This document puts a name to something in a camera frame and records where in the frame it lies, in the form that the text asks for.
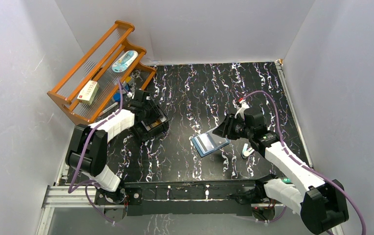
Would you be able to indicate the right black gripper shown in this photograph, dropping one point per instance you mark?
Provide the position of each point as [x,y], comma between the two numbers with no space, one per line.
[225,128]

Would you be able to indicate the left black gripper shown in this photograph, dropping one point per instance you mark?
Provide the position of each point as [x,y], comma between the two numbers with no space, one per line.
[154,119]

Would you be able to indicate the blue card holder wallet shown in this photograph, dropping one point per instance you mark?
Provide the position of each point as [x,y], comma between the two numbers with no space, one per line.
[219,142]

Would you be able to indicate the white striped credit card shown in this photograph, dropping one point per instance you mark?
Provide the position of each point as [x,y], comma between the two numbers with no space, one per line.
[204,143]

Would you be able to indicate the black plastic card box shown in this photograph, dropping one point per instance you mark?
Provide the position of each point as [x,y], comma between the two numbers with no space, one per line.
[142,134]

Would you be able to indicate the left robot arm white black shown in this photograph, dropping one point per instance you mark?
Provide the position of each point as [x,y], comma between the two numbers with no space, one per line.
[87,151]

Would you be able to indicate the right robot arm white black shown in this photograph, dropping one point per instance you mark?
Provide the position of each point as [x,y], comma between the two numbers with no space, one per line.
[297,168]

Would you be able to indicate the white card stack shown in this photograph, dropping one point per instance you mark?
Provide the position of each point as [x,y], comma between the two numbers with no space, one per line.
[153,124]

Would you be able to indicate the blue small object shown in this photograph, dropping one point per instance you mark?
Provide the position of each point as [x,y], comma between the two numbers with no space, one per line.
[123,92]

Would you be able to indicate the white plastic clip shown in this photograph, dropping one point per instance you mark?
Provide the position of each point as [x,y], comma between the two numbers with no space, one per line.
[246,151]

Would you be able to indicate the grey pen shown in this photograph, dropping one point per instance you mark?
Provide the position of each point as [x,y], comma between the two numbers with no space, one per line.
[108,108]

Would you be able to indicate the light blue oval case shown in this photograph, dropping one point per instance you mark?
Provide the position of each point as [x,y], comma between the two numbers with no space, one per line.
[124,62]

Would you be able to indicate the orange wooden shelf rack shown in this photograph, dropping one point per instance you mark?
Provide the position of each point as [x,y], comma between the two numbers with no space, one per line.
[96,65]

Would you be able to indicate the white red small box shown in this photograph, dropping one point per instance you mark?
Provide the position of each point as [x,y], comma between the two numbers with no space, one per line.
[88,92]

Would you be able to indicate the green white marker pen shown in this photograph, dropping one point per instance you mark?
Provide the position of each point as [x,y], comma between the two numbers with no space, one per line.
[286,180]

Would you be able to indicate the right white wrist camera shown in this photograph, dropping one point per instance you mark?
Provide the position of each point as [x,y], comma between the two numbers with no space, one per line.
[242,105]

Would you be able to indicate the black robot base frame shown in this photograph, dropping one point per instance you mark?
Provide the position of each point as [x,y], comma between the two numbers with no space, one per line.
[260,198]

